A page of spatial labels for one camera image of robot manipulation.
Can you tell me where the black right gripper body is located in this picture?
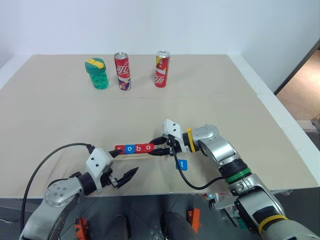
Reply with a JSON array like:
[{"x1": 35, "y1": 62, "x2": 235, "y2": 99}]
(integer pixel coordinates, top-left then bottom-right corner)
[{"x1": 162, "y1": 134, "x2": 183, "y2": 157}]

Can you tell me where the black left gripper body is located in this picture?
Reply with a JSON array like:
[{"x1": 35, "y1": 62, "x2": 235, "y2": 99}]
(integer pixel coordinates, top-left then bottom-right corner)
[{"x1": 99, "y1": 166, "x2": 120, "y2": 189}]

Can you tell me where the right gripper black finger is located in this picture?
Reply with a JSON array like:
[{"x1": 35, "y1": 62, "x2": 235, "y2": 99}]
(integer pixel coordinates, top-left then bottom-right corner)
[
  {"x1": 149, "y1": 136, "x2": 169, "y2": 146},
  {"x1": 149, "y1": 147, "x2": 172, "y2": 157}
]

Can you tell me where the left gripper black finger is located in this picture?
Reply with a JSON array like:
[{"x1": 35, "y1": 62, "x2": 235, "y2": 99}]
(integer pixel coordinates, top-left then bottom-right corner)
[
  {"x1": 115, "y1": 166, "x2": 140, "y2": 190},
  {"x1": 107, "y1": 149, "x2": 124, "y2": 161}
]

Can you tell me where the wooden letter tray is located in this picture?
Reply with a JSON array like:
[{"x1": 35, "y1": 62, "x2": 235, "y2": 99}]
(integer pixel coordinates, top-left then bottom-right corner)
[{"x1": 111, "y1": 143, "x2": 171, "y2": 161}]

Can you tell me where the yellow zip tie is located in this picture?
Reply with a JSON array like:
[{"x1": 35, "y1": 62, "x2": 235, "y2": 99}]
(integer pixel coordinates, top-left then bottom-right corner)
[{"x1": 186, "y1": 127, "x2": 197, "y2": 153}]

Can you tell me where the orange plastic part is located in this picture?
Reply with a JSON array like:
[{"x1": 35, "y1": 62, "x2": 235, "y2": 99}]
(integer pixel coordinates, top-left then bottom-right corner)
[
  {"x1": 187, "y1": 207, "x2": 201, "y2": 235},
  {"x1": 74, "y1": 216, "x2": 88, "y2": 240}
]

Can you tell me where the dark rounded shape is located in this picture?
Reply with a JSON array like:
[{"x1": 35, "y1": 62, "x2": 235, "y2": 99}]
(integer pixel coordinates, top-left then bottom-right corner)
[{"x1": 163, "y1": 211, "x2": 198, "y2": 240}]

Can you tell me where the red can with gold stripe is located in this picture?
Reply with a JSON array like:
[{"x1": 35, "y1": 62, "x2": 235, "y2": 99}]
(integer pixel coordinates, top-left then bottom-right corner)
[{"x1": 154, "y1": 49, "x2": 171, "y2": 89}]

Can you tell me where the red can with purple base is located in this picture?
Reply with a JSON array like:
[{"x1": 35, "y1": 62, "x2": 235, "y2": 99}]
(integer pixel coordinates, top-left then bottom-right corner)
[{"x1": 113, "y1": 52, "x2": 132, "y2": 91}]

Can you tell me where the green jar with yellow lid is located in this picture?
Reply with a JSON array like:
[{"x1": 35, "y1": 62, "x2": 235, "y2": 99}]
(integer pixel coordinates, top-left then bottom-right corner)
[{"x1": 84, "y1": 57, "x2": 110, "y2": 90}]

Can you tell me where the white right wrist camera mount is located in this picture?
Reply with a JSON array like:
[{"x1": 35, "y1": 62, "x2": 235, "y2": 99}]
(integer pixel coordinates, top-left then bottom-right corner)
[{"x1": 162, "y1": 119, "x2": 188, "y2": 153}]

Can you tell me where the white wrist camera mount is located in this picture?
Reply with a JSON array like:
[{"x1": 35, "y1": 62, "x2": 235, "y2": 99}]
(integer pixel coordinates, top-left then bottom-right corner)
[
  {"x1": 85, "y1": 148, "x2": 113, "y2": 193},
  {"x1": 162, "y1": 119, "x2": 188, "y2": 153}
]

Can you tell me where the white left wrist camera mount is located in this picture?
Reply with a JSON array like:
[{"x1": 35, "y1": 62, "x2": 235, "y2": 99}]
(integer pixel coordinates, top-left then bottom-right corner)
[{"x1": 85, "y1": 148, "x2": 113, "y2": 193}]

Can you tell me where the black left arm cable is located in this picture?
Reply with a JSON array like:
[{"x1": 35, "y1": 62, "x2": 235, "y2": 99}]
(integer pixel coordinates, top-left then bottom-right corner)
[{"x1": 21, "y1": 142, "x2": 97, "y2": 231}]

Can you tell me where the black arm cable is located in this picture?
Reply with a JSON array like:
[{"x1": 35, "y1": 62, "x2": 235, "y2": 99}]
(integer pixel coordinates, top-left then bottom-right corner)
[
  {"x1": 21, "y1": 142, "x2": 97, "y2": 231},
  {"x1": 172, "y1": 154, "x2": 224, "y2": 190}
]

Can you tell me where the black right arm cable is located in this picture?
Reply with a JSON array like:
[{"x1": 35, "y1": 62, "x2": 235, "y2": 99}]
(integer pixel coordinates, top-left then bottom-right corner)
[{"x1": 172, "y1": 154, "x2": 224, "y2": 190}]

